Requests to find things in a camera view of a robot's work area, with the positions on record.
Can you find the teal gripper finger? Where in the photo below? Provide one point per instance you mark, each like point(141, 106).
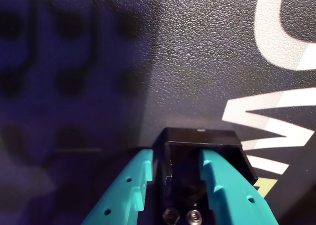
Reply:
point(232, 200)
point(123, 190)

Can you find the black WOWROBO printed mat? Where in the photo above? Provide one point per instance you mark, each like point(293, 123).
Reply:
point(197, 62)

